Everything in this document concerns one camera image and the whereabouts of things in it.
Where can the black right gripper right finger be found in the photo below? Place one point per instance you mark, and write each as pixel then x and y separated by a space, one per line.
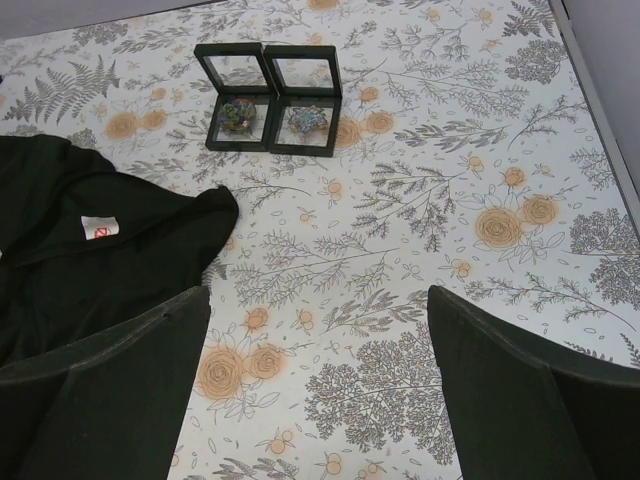
pixel 523 407

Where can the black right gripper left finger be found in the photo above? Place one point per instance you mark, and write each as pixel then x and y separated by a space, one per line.
pixel 109 406

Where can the black t-shirt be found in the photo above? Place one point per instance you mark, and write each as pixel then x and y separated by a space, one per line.
pixel 85 247

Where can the round multicolour brooch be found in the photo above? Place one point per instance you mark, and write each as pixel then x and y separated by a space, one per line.
pixel 237 115

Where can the floral tablecloth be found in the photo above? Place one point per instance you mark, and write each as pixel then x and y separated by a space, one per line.
pixel 466 158

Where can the left black display case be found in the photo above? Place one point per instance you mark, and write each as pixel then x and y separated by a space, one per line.
pixel 238 70

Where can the black display case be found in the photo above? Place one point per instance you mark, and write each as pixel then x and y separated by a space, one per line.
pixel 305 75
pixel 238 70

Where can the right black display case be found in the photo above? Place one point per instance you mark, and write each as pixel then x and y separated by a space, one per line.
pixel 305 75

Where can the aluminium frame rail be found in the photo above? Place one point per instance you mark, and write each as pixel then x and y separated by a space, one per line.
pixel 604 38

